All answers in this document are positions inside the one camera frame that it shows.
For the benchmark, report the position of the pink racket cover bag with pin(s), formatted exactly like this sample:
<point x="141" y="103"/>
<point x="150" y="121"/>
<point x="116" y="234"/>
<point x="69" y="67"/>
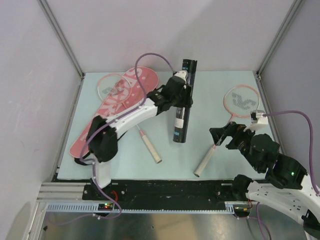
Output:
<point x="149" y="80"/>

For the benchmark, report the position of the aluminium frame post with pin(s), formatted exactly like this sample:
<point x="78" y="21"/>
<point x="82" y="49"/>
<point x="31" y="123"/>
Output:
<point x="280" y="34"/>
<point x="52" y="20"/>

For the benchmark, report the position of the black shuttlecock tube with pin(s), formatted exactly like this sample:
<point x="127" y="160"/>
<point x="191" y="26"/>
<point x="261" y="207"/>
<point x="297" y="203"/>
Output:
<point x="183" y="113"/>

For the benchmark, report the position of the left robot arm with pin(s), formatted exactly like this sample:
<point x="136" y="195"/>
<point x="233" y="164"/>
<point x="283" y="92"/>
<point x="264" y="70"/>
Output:
<point x="101" y="141"/>

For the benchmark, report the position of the pink badminton racket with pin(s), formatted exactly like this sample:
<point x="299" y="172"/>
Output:
<point x="237" y="104"/>
<point x="115" y="90"/>

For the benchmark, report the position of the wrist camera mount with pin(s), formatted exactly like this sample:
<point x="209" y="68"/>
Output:
<point x="258" y="121"/>
<point x="182" y="74"/>

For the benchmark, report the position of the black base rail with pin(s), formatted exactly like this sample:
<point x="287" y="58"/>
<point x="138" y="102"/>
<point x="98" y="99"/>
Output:
<point x="173" y="195"/>

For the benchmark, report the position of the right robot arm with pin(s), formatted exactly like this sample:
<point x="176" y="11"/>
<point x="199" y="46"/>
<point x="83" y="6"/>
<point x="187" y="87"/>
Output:
<point x="293" y="193"/>

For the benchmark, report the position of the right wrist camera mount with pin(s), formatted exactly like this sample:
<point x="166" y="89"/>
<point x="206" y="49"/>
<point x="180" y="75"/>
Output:
<point x="258" y="121"/>

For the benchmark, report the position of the right aluminium frame post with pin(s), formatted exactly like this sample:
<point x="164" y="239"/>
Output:
<point x="280" y="34"/>

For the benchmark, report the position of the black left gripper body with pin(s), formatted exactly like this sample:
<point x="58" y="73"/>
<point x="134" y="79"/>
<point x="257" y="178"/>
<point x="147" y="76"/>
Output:
<point x="181" y="100"/>

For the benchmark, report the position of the left aluminium frame post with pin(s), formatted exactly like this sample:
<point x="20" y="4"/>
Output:
<point x="52" y="20"/>

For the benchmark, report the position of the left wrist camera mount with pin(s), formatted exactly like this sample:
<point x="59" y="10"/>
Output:
<point x="182" y="74"/>

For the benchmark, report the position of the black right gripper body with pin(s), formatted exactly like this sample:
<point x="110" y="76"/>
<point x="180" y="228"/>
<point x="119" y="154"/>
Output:
<point x="240" y="138"/>

